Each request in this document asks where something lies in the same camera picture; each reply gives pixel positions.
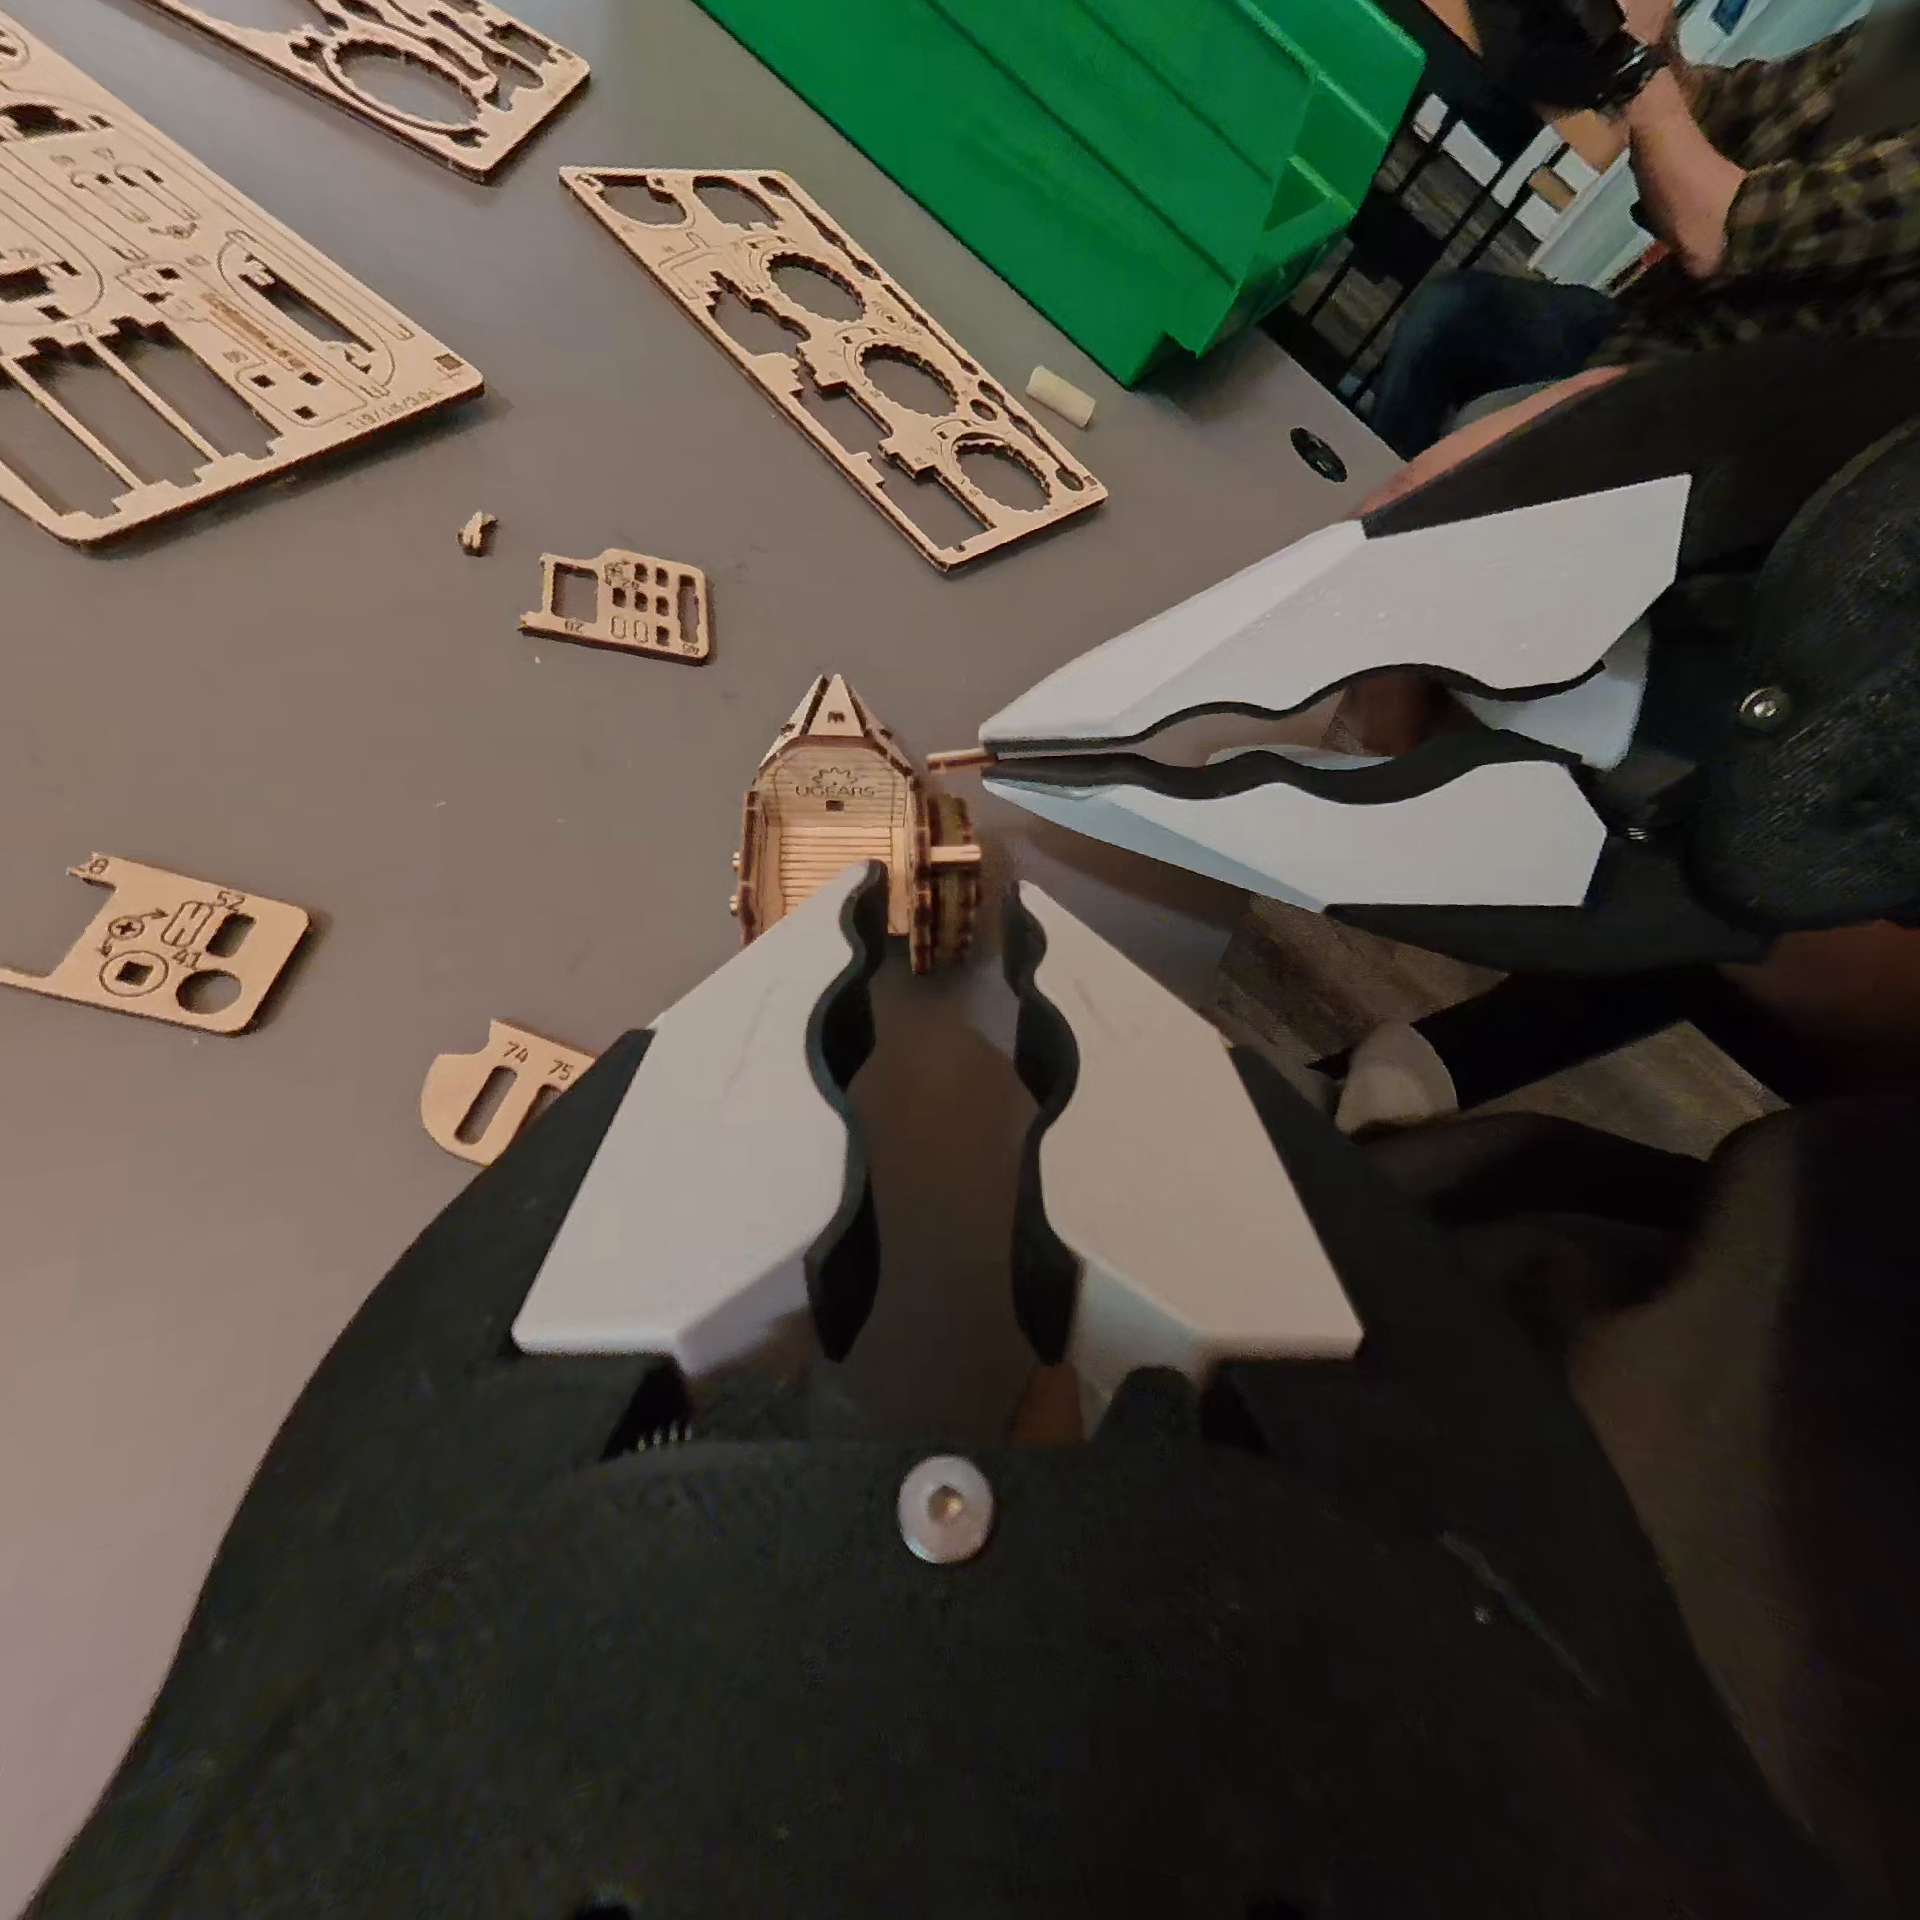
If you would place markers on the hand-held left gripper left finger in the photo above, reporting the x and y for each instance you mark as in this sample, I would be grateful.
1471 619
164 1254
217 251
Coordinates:
705 1156

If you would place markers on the rounded wooden offcut with slots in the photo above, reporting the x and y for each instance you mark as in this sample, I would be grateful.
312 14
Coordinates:
451 1095

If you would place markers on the small wooden offcut square holes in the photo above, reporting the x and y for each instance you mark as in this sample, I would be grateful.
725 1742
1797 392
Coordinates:
557 619

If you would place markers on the person's right hand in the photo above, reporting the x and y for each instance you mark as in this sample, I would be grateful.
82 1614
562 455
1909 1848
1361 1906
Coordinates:
1478 439

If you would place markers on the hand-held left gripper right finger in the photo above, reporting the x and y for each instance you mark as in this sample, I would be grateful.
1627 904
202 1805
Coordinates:
1184 1201

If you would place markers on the grey desk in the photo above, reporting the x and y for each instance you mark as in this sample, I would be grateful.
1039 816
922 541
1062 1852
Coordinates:
377 721

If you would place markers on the green plastic bin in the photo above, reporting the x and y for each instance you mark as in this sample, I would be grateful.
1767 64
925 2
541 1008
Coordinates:
1049 136

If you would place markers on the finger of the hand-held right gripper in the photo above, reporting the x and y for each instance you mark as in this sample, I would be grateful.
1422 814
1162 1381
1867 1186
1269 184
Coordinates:
1349 629
1381 846

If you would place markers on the wooden puzzle sheet oval cutouts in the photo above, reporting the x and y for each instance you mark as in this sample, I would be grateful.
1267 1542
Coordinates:
525 94

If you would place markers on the small wooden boat model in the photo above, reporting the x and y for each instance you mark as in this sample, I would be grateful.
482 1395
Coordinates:
819 788

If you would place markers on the black desk grommet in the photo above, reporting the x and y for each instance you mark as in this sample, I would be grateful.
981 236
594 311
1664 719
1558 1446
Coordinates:
1318 454

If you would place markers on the small white wax block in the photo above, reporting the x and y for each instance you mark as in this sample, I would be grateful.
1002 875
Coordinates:
1059 399

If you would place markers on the large slotted wooden puzzle sheet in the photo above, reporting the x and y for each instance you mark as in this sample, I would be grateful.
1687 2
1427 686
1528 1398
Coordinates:
398 366

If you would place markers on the wooden offcut round holes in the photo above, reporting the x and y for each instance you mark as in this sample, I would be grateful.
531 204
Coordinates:
89 916

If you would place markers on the small wooden pin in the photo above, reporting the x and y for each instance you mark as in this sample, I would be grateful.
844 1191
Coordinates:
954 758

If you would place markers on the wooden puzzle sheet gear cutouts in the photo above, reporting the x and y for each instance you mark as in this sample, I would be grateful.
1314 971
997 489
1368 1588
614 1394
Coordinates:
617 195

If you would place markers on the black metal chair frame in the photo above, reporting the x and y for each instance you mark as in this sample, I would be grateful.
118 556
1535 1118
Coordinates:
1321 324

